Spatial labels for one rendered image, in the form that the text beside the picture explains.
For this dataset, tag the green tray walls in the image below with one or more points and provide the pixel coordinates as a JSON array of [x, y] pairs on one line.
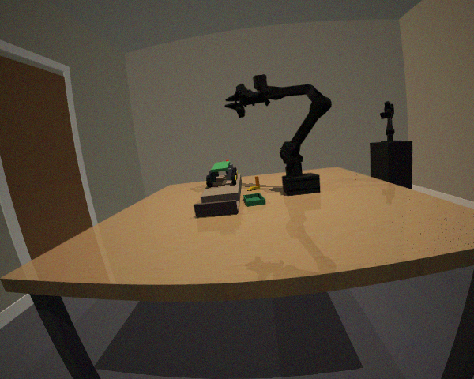
[[253, 203]]

